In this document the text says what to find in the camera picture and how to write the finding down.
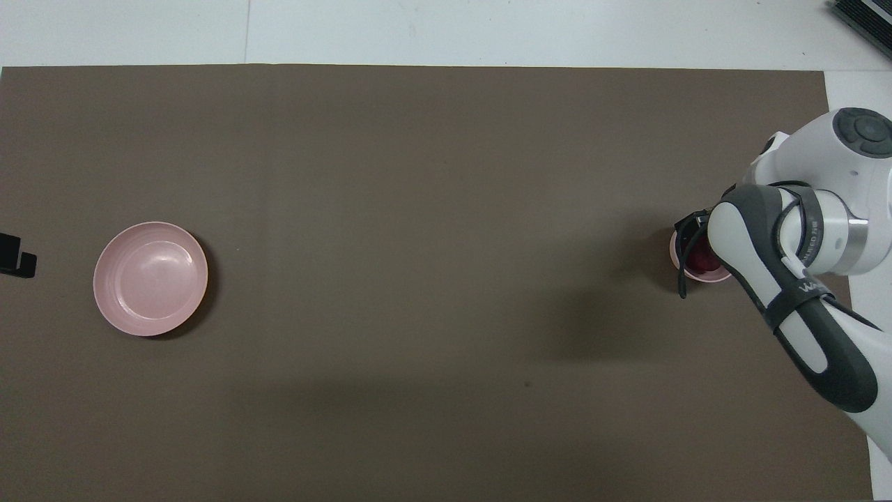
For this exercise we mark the dark red apple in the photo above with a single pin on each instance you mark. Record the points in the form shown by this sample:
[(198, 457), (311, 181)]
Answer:
[(702, 259)]

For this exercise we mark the pink bowl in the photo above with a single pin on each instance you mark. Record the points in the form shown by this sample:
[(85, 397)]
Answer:
[(707, 277)]

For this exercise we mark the pink plate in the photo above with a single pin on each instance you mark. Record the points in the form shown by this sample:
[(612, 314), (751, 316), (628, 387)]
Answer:
[(150, 279)]

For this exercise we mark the brown table mat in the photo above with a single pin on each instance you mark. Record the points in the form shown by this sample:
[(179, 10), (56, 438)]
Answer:
[(418, 209)]

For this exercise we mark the dark ribbed box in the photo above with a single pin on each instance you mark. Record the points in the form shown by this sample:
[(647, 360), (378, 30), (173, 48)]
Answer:
[(871, 14)]

